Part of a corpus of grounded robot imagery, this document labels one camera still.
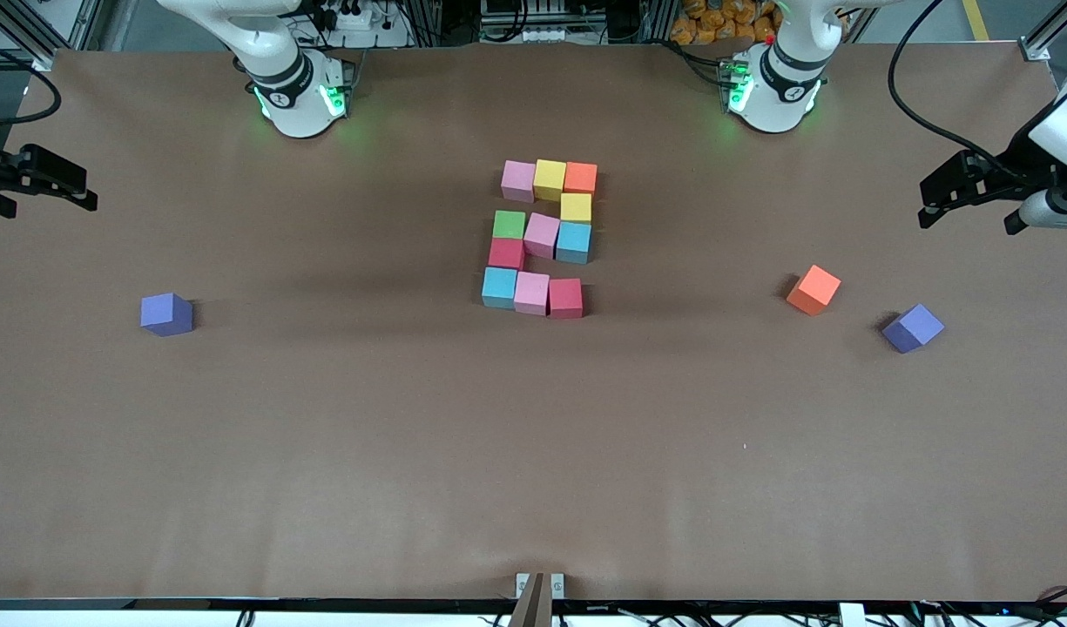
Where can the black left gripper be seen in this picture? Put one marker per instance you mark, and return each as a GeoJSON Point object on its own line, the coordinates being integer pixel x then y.
{"type": "Point", "coordinates": [1014, 164]}

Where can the orange foam block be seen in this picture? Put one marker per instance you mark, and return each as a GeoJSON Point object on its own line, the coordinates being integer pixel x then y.
{"type": "Point", "coordinates": [813, 290]}
{"type": "Point", "coordinates": [581, 178]}

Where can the yellow foam block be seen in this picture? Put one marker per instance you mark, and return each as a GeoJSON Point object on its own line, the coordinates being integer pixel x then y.
{"type": "Point", "coordinates": [550, 180]}
{"type": "Point", "coordinates": [576, 207]}

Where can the blue foam block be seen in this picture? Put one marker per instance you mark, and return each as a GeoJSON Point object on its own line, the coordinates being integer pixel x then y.
{"type": "Point", "coordinates": [500, 287]}
{"type": "Point", "coordinates": [573, 244]}

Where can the red foam block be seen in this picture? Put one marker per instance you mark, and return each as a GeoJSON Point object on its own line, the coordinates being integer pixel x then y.
{"type": "Point", "coordinates": [506, 252]}
{"type": "Point", "coordinates": [565, 299]}

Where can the pink foam block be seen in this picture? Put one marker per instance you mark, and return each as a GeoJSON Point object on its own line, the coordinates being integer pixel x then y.
{"type": "Point", "coordinates": [517, 181]}
{"type": "Point", "coordinates": [542, 235]}
{"type": "Point", "coordinates": [532, 293]}

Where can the green foam block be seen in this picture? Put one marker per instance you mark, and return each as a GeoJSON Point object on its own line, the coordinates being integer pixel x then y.
{"type": "Point", "coordinates": [509, 225]}

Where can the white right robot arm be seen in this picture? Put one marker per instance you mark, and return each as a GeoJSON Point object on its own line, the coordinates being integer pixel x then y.
{"type": "Point", "coordinates": [293, 96]}

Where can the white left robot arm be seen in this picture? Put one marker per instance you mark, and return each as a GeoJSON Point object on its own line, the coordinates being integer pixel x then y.
{"type": "Point", "coordinates": [781, 96]}

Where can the purple foam block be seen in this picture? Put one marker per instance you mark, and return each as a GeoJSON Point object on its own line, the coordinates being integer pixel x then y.
{"type": "Point", "coordinates": [913, 328]}
{"type": "Point", "coordinates": [165, 313]}

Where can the bag of orange fruit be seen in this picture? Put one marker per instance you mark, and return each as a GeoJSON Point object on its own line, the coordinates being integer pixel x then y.
{"type": "Point", "coordinates": [725, 22]}

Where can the white power strip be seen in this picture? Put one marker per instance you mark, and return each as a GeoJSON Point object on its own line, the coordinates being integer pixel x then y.
{"type": "Point", "coordinates": [350, 17]}

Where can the small white box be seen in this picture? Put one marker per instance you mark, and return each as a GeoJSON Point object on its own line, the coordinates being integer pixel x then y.
{"type": "Point", "coordinates": [851, 615]}

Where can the aluminium frame profile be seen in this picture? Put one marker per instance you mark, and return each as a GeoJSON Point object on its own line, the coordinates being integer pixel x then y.
{"type": "Point", "coordinates": [1051, 35]}
{"type": "Point", "coordinates": [41, 35]}

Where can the metal table edge bracket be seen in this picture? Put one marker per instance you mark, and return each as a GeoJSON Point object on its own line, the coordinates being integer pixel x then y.
{"type": "Point", "coordinates": [540, 596]}

